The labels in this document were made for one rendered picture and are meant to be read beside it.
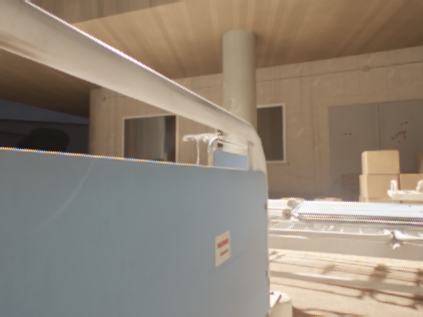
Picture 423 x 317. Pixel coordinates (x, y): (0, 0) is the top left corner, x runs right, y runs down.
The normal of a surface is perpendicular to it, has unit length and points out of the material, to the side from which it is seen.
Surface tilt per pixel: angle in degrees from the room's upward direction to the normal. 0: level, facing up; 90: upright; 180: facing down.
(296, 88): 90
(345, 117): 90
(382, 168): 90
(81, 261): 90
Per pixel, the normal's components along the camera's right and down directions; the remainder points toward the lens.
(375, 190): -0.23, -0.08
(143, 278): 0.93, -0.04
